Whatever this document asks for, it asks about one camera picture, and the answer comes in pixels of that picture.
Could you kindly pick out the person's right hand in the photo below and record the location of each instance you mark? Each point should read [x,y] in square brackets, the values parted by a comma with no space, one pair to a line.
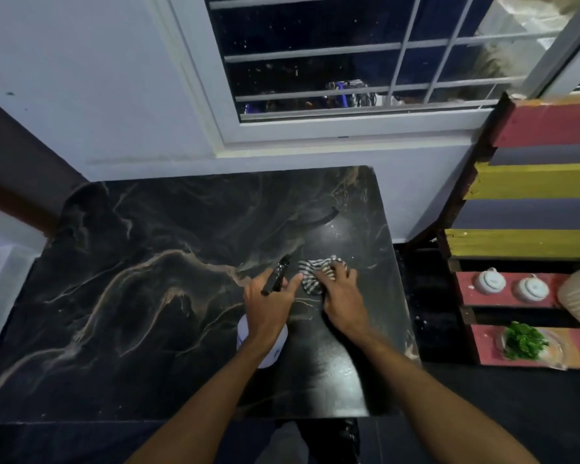
[345,304]

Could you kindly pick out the person's left hand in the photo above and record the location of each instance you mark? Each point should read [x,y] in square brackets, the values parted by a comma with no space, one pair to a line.
[266,309]

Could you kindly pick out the person's left thumb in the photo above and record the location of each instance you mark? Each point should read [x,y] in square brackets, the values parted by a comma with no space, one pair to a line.
[291,287]

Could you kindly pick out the person's right thumb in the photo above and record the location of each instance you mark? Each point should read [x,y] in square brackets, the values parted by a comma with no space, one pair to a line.
[327,295]

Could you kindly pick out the black white striped cloth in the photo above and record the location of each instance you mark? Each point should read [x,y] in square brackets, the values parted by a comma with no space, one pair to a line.
[314,275]

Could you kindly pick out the white spray bottle black trigger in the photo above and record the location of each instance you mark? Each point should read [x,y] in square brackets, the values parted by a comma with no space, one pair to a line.
[274,355]

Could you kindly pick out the person's right forearm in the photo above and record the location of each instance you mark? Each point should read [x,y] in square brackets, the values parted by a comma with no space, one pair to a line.
[430,405]

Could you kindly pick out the person's left forearm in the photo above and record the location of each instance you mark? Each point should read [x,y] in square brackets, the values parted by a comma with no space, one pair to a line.
[208,405]

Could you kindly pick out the person's legs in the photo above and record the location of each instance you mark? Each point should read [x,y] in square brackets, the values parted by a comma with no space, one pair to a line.
[319,442]

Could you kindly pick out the white ceramic lidded jar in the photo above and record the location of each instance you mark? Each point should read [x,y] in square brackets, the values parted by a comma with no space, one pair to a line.
[530,288]
[489,281]

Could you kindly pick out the green leafy plant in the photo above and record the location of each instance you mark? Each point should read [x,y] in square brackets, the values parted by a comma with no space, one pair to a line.
[524,340]

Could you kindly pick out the colourful painted wooden pallet shelf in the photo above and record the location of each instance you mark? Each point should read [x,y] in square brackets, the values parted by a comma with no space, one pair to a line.
[531,188]

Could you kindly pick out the white framed window with grille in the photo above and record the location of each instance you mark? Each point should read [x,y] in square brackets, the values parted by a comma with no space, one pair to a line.
[357,57]

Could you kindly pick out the brown wooden door frame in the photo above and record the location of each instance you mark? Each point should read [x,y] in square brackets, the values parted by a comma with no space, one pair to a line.
[24,173]

